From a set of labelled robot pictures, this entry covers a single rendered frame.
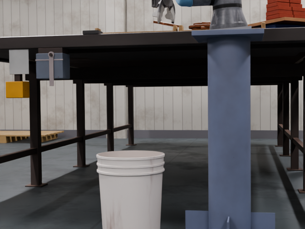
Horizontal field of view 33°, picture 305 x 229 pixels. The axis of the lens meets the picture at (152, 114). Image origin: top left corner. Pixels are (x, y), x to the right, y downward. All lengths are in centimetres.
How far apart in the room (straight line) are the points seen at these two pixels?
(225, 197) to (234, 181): 7
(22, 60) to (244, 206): 126
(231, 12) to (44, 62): 94
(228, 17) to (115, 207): 90
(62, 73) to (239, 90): 88
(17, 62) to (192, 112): 521
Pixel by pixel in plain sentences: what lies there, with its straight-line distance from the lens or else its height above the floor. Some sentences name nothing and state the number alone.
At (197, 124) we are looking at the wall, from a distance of 757.
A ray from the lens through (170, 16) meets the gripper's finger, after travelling 268.
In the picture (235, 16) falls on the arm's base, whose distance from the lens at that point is 207.
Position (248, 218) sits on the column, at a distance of 212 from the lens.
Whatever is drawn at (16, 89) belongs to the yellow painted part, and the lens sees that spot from 255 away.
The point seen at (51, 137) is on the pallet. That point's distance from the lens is 765.
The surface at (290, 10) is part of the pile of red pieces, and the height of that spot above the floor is 114.
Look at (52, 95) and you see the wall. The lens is 808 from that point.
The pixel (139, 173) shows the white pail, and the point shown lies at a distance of 214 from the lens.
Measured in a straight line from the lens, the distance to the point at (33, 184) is 374.
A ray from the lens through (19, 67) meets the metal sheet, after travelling 258.
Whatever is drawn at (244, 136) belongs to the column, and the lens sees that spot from 205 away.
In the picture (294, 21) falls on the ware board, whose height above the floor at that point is 102.
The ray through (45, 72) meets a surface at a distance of 250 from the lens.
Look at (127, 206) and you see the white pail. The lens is 218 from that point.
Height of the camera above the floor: 62
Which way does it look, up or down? 2 degrees down
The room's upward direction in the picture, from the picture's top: 1 degrees counter-clockwise
